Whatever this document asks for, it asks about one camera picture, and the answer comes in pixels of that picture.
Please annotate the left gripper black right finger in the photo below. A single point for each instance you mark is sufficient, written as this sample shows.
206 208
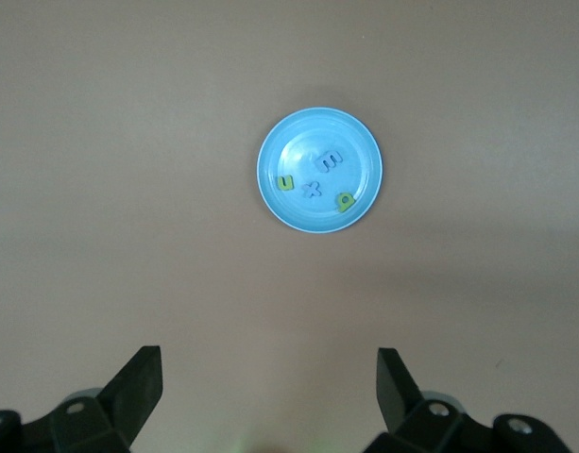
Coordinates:
435 429

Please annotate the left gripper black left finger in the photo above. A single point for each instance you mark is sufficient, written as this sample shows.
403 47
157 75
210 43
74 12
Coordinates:
81 424

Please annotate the green letter b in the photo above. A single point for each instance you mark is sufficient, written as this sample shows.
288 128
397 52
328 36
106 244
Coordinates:
345 201

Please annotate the blue letter x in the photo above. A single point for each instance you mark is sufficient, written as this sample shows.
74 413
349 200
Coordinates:
311 189

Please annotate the green letter u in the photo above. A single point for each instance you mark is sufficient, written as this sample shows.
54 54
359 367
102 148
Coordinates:
285 183

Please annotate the blue letter m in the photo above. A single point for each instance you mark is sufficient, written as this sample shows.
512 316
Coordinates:
328 161

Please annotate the brown table cloth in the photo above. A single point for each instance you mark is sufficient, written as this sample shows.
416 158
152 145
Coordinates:
128 189

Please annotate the blue plate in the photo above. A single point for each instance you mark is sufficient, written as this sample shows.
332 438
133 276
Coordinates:
317 137

